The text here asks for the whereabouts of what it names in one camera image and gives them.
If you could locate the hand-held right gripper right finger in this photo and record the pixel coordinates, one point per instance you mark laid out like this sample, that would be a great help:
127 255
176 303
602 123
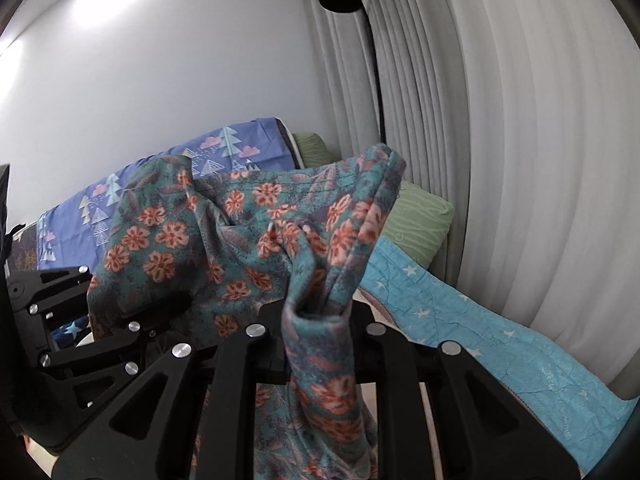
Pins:
450 400

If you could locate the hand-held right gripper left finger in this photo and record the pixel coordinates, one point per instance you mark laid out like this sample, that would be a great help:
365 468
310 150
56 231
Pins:
165 400

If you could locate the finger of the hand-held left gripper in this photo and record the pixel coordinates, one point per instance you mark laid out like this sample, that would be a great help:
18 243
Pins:
55 287
95 355

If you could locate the teal floral garment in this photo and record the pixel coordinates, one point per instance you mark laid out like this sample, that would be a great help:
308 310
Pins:
240 260

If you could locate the navy star plush blanket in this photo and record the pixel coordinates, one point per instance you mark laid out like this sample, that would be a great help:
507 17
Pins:
67 332

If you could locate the dark branch print cloth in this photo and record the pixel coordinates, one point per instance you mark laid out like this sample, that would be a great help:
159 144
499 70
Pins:
25 250

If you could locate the light blue star quilt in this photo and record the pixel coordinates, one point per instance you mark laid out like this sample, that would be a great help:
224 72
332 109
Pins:
475 330

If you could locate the green pillow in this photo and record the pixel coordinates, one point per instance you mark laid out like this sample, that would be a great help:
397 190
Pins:
420 225

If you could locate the purple tree print pillow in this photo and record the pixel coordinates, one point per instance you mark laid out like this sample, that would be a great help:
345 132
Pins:
240 140

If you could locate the grey curtain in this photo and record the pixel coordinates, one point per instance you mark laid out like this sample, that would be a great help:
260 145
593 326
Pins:
500 160

